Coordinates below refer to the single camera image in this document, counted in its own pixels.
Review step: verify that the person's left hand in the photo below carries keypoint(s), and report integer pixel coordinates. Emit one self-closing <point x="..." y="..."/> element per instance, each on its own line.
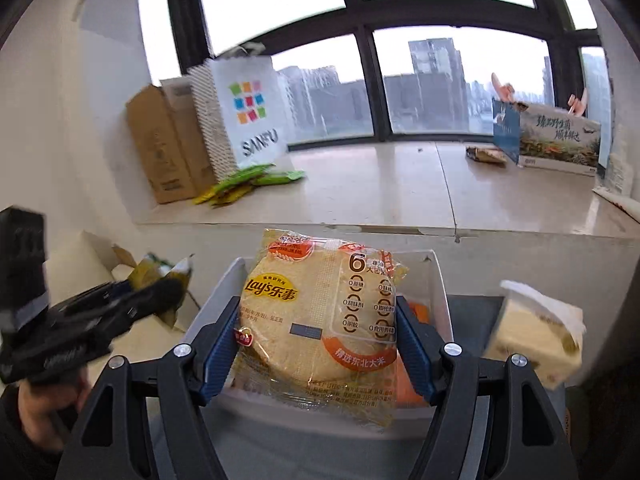
<point x="50" y="410"/>

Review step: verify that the pile of green yellow sachets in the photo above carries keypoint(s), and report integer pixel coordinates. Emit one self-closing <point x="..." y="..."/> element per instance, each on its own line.
<point x="250" y="180"/>

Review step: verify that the black window frame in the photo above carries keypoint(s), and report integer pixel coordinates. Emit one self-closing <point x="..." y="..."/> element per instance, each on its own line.
<point x="367" y="35"/>

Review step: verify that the brown cardboard box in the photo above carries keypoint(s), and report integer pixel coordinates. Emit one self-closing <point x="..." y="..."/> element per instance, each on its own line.
<point x="160" y="150"/>

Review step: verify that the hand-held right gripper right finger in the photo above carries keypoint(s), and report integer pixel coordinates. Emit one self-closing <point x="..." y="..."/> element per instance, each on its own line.
<point x="415" y="355"/>

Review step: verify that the white tube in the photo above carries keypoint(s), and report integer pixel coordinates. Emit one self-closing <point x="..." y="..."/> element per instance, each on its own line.
<point x="617" y="202"/>

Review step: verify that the person's left forearm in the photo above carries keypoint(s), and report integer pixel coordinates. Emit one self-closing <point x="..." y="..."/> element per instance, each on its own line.
<point x="20" y="450"/>

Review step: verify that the white shopping bag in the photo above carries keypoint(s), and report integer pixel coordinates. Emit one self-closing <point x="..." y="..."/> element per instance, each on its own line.
<point x="250" y="105"/>

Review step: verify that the blue printed gift box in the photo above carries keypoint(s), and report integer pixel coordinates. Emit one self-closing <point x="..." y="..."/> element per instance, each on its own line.
<point x="555" y="140"/>

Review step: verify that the round rice cracker packet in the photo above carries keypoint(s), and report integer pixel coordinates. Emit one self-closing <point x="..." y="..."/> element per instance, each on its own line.
<point x="320" y="320"/>

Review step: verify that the white plastic bottle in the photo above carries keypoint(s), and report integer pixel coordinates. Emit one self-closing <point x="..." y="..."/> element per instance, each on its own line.
<point x="619" y="172"/>

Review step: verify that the white storage box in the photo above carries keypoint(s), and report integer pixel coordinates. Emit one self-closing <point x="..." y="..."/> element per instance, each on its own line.
<point x="435" y="280"/>

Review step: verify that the white carton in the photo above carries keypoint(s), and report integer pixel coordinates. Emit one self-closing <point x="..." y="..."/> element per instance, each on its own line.
<point x="175" y="92"/>

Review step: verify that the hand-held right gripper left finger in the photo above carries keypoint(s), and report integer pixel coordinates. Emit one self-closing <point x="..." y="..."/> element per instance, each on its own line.
<point x="220" y="355"/>

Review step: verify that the dotted paper bag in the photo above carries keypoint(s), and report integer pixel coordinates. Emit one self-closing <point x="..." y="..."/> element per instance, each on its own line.
<point x="210" y="125"/>

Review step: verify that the yellow green snack packet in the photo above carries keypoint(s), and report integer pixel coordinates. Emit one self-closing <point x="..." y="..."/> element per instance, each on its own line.
<point x="155" y="267"/>

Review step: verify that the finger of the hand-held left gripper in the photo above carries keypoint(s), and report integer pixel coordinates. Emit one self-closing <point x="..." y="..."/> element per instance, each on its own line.
<point x="155" y="300"/>
<point x="112" y="294"/>

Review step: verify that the cardboard flap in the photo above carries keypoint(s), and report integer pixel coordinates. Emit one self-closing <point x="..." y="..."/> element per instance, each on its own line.
<point x="124" y="260"/>

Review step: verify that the cream tissue pack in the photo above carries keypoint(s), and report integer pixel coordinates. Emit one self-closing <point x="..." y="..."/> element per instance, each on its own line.
<point x="537" y="332"/>

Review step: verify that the orange bread packet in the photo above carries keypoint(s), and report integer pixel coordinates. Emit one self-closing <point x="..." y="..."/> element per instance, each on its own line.
<point x="417" y="310"/>

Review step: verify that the brown wrapper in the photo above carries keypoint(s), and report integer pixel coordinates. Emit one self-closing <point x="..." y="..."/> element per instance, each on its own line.
<point x="485" y="155"/>

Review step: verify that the pink plastic object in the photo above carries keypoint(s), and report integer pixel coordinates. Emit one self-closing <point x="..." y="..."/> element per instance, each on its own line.
<point x="502" y="89"/>
<point x="577" y="104"/>

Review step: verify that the white sofa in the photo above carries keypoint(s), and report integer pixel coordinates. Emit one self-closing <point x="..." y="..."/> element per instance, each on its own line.
<point x="75" y="260"/>

